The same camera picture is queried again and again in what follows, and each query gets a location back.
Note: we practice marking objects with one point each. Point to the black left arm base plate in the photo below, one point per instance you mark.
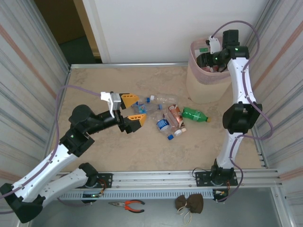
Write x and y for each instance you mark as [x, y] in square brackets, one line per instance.
[106, 177]

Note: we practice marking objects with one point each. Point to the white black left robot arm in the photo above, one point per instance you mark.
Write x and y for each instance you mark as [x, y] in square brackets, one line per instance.
[47, 165]

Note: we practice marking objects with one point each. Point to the brown cloth bag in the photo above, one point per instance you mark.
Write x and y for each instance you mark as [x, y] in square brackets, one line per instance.
[196, 203]
[181, 202]

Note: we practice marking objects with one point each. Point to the copper brown label bottle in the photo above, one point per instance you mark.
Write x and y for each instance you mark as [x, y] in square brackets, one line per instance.
[175, 113]

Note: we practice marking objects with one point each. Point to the beige bin with pink liner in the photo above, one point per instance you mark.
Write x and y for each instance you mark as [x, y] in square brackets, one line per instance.
[203, 89]

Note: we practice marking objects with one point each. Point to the clear bottle dark blue label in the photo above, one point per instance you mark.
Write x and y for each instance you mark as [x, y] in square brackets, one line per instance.
[148, 100]

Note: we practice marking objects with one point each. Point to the clear bottle colourful cartoon label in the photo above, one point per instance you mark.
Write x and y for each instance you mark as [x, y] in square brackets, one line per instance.
[142, 108]

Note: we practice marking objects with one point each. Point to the white door frame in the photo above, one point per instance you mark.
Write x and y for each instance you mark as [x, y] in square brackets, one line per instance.
[94, 28]

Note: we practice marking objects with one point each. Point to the clear unlabelled bottle white cap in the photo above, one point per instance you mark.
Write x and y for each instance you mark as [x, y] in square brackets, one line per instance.
[165, 99]

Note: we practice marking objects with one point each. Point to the aluminium mounting rail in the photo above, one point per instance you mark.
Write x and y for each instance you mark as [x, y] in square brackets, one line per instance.
[154, 177]

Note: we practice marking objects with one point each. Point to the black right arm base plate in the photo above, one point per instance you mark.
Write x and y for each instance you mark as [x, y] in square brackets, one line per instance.
[203, 178]

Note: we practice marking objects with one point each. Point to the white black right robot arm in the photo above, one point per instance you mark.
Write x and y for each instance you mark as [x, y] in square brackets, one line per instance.
[241, 82]

